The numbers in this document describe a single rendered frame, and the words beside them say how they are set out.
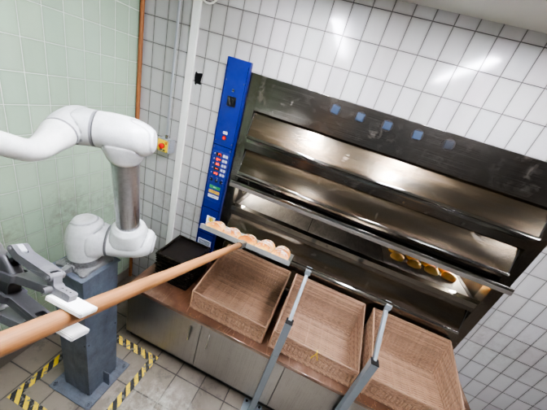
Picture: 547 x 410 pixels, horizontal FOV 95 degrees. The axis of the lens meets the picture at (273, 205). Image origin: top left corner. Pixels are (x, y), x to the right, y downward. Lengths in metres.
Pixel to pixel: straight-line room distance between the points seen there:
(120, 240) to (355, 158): 1.37
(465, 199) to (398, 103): 0.68
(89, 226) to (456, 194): 1.95
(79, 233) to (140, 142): 0.60
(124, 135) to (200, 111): 0.96
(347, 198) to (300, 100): 0.69
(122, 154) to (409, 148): 1.44
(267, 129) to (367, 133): 0.62
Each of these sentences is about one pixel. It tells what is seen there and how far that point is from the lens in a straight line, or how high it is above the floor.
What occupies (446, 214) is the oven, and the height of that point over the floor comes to 1.67.
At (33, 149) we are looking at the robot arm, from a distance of 0.92.
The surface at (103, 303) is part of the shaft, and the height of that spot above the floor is 1.65.
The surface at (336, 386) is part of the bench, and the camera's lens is 1.91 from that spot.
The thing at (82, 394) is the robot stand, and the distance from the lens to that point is 2.36.
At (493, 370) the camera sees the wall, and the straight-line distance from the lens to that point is 2.60.
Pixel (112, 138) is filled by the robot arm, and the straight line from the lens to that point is 1.06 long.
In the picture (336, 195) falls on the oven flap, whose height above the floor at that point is 1.54.
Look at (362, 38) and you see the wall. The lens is 1.67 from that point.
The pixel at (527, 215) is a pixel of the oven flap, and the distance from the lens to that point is 1.98.
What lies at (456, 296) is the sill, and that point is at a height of 1.18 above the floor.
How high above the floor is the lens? 2.06
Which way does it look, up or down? 24 degrees down
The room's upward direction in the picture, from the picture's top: 17 degrees clockwise
